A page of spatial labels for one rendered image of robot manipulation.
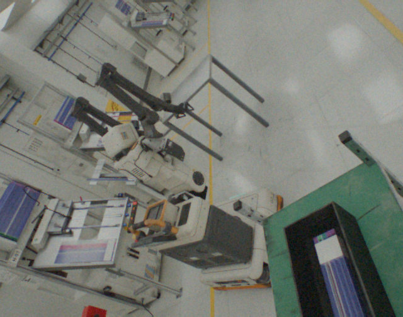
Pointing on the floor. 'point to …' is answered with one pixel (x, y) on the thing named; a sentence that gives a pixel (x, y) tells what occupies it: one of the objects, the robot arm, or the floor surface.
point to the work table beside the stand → (203, 73)
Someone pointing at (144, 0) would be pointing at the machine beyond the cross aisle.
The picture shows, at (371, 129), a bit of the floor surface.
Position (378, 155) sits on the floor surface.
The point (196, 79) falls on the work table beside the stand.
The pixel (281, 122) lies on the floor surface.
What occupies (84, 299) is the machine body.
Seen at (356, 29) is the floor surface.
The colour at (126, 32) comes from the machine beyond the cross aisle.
